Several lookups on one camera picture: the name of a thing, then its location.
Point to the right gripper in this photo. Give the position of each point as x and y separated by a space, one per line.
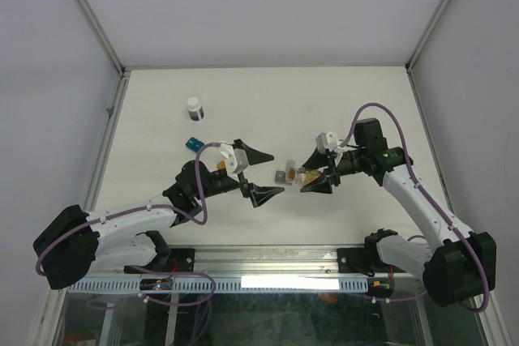
317 160

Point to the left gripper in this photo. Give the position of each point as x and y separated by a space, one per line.
257 194

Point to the clear bottle with orange pills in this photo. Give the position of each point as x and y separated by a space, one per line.
301 176

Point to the grey pill box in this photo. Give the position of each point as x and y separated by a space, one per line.
284 173

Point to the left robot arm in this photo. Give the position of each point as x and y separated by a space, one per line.
78 242

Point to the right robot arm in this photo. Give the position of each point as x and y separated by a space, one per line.
454 264

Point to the blue pill box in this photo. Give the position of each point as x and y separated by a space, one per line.
194 144

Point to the white cap pill bottle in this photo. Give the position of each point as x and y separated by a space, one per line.
195 109

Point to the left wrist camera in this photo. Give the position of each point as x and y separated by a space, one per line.
235 159

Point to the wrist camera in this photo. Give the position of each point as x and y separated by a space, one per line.
235 159
328 142

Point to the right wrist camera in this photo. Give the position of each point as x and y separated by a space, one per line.
328 142

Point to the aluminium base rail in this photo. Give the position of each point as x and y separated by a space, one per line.
263 257

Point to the white slotted cable duct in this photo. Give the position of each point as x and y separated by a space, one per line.
243 284

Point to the right aluminium frame post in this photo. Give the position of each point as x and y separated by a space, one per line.
432 24

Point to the aluminium frame post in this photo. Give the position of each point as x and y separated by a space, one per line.
432 24
100 35

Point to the left aluminium frame post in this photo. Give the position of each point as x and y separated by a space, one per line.
100 35

